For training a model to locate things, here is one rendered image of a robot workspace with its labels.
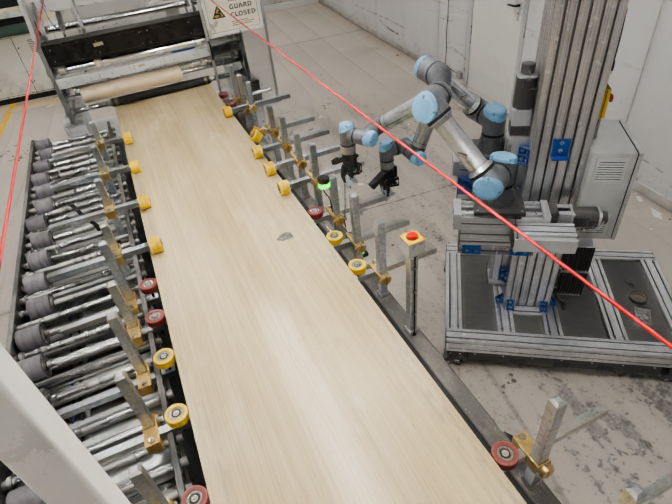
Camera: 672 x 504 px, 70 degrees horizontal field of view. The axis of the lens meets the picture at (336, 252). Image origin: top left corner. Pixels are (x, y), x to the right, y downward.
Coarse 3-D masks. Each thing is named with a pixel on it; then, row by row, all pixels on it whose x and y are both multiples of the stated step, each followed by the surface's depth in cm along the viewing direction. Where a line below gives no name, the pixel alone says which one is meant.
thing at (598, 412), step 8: (592, 408) 160; (600, 408) 160; (584, 416) 158; (592, 416) 158; (600, 416) 159; (568, 424) 156; (576, 424) 156; (584, 424) 156; (560, 432) 155; (568, 432) 154; (560, 440) 155; (520, 456) 150
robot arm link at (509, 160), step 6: (492, 156) 209; (498, 156) 208; (504, 156) 208; (510, 156) 208; (516, 156) 208; (498, 162) 207; (504, 162) 205; (510, 162) 206; (516, 162) 208; (510, 168) 206; (510, 174) 206; (510, 180) 212
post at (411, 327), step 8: (408, 264) 186; (416, 264) 186; (408, 272) 189; (416, 272) 189; (408, 280) 192; (416, 280) 191; (408, 288) 194; (416, 288) 194; (408, 296) 197; (416, 296) 197; (408, 304) 200; (416, 304) 200; (408, 312) 203; (416, 312) 203; (408, 320) 206; (416, 320) 206; (408, 328) 209; (416, 328) 210
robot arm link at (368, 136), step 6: (366, 126) 231; (372, 126) 230; (354, 132) 228; (360, 132) 227; (366, 132) 225; (372, 132) 225; (378, 132) 232; (354, 138) 229; (360, 138) 227; (366, 138) 225; (372, 138) 225; (360, 144) 230; (366, 144) 227; (372, 144) 226
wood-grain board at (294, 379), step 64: (128, 128) 363; (192, 128) 352; (192, 192) 282; (256, 192) 275; (192, 256) 235; (256, 256) 230; (320, 256) 226; (192, 320) 201; (256, 320) 198; (320, 320) 194; (384, 320) 191; (192, 384) 176; (256, 384) 173; (320, 384) 171; (384, 384) 168; (256, 448) 154; (320, 448) 152; (384, 448) 150; (448, 448) 149
